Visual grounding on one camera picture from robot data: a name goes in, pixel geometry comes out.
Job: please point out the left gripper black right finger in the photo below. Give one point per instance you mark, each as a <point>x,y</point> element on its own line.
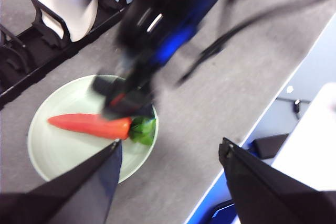
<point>275,197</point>

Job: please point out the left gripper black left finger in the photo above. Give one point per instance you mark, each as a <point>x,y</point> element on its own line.
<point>65,197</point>

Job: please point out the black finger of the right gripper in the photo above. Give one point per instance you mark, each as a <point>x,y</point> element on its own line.
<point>107,85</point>
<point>131,106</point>

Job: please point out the pale green plate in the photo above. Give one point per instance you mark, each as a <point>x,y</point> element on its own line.
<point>65,155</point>

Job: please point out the orange carrot with green leaves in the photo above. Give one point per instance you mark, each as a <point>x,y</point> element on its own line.
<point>86,125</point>

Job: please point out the cream white plate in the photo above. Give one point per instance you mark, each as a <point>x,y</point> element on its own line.
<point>76,22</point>

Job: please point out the black plate rack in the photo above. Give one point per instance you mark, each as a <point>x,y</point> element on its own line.
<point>39,58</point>

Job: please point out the black flat box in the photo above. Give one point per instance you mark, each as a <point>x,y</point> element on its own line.
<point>270,145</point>

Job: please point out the white cabinet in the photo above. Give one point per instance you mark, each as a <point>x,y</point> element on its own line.
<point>309,134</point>

